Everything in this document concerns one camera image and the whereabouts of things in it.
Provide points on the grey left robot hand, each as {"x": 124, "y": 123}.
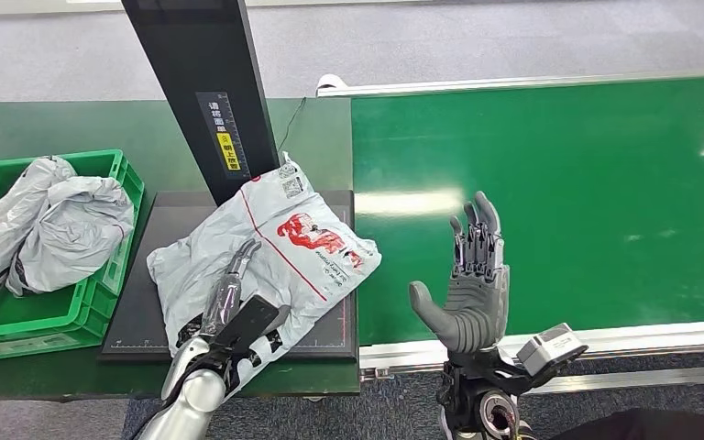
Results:
{"x": 224, "y": 300}

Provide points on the aluminium conveyor support beam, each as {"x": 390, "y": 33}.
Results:
{"x": 643, "y": 378}

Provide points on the black scanner column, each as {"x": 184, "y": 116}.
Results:
{"x": 206, "y": 54}

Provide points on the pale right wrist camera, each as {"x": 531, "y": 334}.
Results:
{"x": 549, "y": 349}

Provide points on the white conveyor end cap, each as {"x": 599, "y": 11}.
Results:
{"x": 329, "y": 82}

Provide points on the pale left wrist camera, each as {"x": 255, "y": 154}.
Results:
{"x": 249, "y": 325}

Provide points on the green plastic crate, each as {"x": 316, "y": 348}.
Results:
{"x": 48, "y": 316}

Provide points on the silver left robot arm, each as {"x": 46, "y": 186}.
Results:
{"x": 194, "y": 395}

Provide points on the long grey courier bag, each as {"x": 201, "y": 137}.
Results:
{"x": 0, "y": 237}

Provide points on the green conveyor belt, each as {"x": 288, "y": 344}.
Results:
{"x": 601, "y": 182}

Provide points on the crumpled grey courier bag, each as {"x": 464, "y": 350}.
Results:
{"x": 72, "y": 243}

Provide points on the black yellow column label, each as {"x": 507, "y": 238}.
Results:
{"x": 225, "y": 136}

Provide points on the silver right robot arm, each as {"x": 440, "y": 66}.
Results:
{"x": 479, "y": 401}

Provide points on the thin aluminium conveyor rail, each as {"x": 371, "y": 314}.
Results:
{"x": 510, "y": 83}

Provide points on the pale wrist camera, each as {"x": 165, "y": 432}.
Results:
{"x": 549, "y": 349}
{"x": 249, "y": 325}

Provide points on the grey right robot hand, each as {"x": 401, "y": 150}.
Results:
{"x": 476, "y": 310}

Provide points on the black robot body cover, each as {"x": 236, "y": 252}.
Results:
{"x": 662, "y": 425}

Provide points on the white red-print courier package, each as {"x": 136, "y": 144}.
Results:
{"x": 303, "y": 255}

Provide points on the black scanner base plate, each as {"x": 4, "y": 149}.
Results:
{"x": 139, "y": 303}

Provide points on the wide aluminium conveyor rail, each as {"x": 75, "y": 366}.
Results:
{"x": 662, "y": 337}

